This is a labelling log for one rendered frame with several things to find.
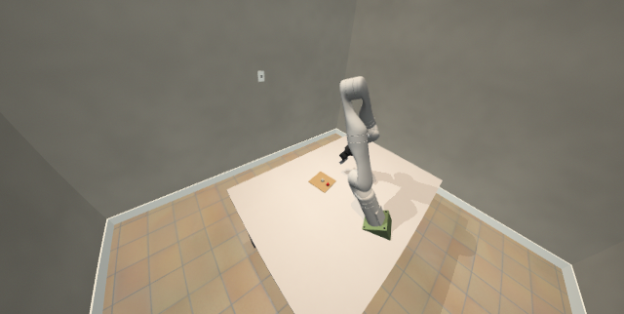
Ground tan flat mat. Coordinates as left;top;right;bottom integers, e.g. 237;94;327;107
308;172;336;193

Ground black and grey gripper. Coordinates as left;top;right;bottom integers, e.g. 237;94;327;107
339;144;353;165

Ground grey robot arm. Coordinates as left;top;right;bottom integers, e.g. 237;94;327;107
339;76;385;226

